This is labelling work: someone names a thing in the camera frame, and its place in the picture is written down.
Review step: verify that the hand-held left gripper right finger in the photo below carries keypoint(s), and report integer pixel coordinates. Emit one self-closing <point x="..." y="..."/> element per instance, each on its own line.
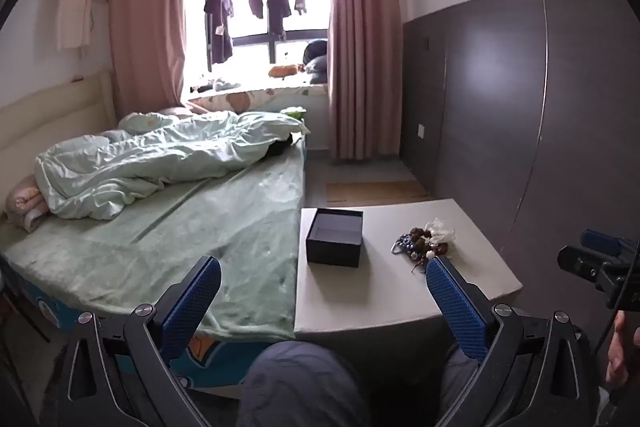
<point x="457" y="307"/>

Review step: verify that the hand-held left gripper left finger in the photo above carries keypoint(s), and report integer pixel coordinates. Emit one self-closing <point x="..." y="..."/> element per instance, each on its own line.
<point x="192" y="302"/>

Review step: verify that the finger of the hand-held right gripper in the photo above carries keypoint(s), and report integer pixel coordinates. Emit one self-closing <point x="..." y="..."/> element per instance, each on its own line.
<point x="602" y="239"/>
<point x="580" y="259"/>

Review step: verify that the pile of beaded jewelry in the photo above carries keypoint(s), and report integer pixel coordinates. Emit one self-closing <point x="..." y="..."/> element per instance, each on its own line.
<point x="417" y="242"/>

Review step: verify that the white fabric piece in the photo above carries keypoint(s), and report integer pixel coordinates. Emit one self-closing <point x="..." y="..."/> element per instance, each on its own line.
<point x="440" y="229"/>

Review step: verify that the black jewelry box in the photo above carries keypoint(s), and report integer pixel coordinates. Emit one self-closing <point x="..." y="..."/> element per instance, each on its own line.
<point x="332" y="254"/>

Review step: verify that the person's right hand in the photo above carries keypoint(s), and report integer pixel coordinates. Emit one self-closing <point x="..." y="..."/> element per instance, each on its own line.
<point x="620" y="352"/>

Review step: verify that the bed with green sheet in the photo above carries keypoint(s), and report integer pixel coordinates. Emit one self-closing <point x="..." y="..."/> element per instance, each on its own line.
<point x="200" y="232"/>

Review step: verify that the person's right leg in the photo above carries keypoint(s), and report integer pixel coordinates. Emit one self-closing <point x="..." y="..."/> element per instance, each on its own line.
<point x="457" y="382"/>

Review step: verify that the person's leg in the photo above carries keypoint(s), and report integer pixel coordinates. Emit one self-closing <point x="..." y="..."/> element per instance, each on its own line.
<point x="457" y="382"/>
<point x="300" y="382"/>

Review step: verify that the person's left leg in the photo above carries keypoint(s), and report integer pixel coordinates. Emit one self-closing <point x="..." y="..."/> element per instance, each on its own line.
<point x="300" y="382"/>

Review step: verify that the brown cardboard sheet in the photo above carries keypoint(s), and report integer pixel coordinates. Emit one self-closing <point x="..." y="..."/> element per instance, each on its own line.
<point x="375" y="193"/>

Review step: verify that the light green quilt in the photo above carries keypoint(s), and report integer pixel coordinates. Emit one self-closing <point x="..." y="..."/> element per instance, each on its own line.
<point x="150" y="157"/>

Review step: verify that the black cloth item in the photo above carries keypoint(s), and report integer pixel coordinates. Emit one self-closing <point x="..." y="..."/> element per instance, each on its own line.
<point x="279" y="148"/>

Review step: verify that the pink patterned pillow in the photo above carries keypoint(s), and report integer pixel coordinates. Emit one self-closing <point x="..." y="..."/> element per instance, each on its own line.
<point x="25" y="204"/>

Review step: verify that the green plush toy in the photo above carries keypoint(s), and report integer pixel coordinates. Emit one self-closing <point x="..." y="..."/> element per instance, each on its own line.
<point x="295" y="111"/>

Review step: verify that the grey cloth heap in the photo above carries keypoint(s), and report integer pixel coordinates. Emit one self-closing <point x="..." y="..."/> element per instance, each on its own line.
<point x="217" y="84"/>

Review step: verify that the beige padded headboard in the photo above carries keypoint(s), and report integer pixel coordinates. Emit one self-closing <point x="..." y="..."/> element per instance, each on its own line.
<point x="50" y="117"/>

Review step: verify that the orange plush toy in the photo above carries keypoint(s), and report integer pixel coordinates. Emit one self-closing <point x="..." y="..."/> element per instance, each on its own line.
<point x="282" y="71"/>

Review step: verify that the grey pillow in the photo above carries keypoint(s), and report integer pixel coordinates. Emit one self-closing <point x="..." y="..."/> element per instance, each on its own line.
<point x="317" y="71"/>

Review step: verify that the pink curtain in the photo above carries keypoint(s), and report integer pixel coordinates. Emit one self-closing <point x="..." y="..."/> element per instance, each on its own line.
<point x="145" y="32"/>
<point x="365" y="57"/>

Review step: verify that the dark pillow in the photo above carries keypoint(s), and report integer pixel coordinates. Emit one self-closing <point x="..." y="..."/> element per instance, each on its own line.
<point x="315" y="49"/>

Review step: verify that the long dark hanging robe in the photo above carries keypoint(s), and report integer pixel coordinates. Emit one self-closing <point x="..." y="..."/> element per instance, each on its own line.
<point x="218" y="17"/>

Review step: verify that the white hanging towel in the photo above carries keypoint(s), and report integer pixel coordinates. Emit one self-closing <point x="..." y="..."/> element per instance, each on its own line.
<point x="75" y="7"/>

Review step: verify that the white wall outlet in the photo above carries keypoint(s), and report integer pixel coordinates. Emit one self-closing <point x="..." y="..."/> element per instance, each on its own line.
<point x="421" y="131"/>

